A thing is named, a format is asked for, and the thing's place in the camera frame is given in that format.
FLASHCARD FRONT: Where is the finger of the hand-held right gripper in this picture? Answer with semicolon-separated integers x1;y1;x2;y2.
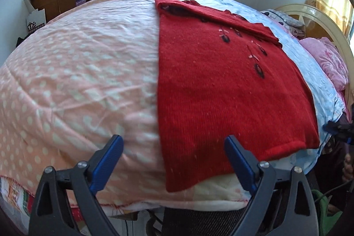
323;120;354;144

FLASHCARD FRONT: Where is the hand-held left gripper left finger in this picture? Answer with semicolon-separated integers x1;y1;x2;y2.
28;134;124;236

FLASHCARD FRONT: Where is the green cloth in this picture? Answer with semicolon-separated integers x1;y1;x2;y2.
312;189;345;236

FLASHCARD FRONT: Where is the colourful patterned bed sheet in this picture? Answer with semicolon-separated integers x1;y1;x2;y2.
0;175;81;228

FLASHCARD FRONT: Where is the red knit sweater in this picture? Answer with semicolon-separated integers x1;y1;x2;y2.
154;0;321;193

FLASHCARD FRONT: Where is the cream headboard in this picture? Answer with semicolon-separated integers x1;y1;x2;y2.
274;4;354;93

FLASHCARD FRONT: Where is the pink blanket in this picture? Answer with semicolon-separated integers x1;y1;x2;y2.
299;37;349;91

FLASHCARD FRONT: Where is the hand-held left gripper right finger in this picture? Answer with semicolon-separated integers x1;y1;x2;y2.
224;135;317;236

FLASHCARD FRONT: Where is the pink polka dot quilt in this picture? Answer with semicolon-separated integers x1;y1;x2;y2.
0;0;249;211

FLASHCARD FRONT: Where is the patterned pillow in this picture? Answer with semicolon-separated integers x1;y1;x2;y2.
260;9;306;37

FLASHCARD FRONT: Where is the white paper bag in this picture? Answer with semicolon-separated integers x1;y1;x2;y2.
26;8;46;33

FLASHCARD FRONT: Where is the person's right hand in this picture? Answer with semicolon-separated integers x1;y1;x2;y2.
342;154;354;182

